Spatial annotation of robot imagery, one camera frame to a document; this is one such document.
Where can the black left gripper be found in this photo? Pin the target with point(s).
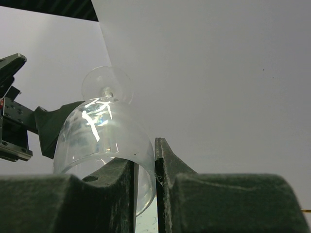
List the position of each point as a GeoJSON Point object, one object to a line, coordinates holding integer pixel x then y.
{"type": "Point", "coordinates": [16, 120]}

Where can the gold and black glass rack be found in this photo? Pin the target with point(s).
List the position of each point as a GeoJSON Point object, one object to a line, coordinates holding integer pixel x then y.
{"type": "Point", "coordinates": [306, 210]}

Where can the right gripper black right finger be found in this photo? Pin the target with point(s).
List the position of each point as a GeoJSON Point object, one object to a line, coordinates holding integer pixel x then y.
{"type": "Point", "coordinates": [189, 202]}

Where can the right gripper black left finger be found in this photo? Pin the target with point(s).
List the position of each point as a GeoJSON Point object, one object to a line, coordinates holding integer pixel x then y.
{"type": "Point", "coordinates": [102, 202]}

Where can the short clear glass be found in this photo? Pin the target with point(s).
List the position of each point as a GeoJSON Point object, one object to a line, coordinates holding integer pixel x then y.
{"type": "Point", "coordinates": [105, 127]}

